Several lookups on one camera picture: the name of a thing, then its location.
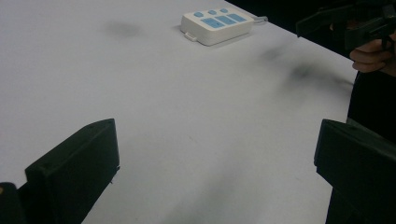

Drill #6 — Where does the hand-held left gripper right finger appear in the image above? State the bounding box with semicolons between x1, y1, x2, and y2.
313;119;396;224

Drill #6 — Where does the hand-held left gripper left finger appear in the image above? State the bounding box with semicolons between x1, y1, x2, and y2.
19;118;120;224

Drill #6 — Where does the white box with blue buttons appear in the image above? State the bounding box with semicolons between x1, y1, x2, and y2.
179;7;256;47

